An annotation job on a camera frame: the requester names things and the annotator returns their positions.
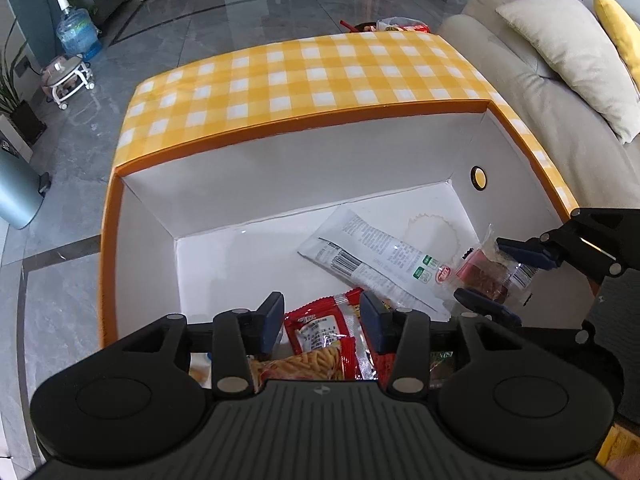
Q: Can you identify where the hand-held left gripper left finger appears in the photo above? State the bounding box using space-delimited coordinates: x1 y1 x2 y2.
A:
117 291 286 403

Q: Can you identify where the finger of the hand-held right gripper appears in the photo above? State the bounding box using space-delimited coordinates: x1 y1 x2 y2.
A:
452 287 598 346
495 207 640 291

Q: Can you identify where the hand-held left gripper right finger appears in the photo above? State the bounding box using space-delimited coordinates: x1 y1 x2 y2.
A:
359 291 526 403

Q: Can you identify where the small red clear-wrapped snack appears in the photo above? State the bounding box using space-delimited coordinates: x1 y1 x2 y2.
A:
452 225 543 308

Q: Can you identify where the red snack packet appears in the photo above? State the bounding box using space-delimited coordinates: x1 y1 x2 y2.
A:
247 287 401 391

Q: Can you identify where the white noodle snack packet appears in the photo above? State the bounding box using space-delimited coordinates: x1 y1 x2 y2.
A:
297 205 458 322

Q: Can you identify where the white box with orange rim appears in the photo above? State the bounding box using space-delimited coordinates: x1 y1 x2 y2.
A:
99 99 596 351

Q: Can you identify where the clear bag with red snacks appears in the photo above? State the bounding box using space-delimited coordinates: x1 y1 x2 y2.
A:
375 16 432 34

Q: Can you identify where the green snack packet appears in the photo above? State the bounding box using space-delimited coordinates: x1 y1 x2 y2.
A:
430 351 455 387

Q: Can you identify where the beige sofa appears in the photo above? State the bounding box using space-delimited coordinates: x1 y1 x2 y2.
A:
435 0 640 211

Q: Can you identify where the grey pillow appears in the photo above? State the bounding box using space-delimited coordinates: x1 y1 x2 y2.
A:
495 0 640 145

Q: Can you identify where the yellow checkered tablecloth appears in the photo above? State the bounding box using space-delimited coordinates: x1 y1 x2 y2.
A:
114 31 581 221

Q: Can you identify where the yellow pillow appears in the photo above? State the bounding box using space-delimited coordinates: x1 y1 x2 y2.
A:
591 0 640 96

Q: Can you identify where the silver pedal trash can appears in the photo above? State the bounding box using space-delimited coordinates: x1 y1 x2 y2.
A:
0 147 51 231

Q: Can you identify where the long-leaf plant in black pot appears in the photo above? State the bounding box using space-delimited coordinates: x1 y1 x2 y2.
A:
0 15 48 148

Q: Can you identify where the small white trolley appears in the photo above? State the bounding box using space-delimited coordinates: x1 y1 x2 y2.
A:
40 52 96 111

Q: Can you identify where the blue water jug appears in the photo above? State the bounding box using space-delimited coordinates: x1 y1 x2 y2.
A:
54 0 103 61

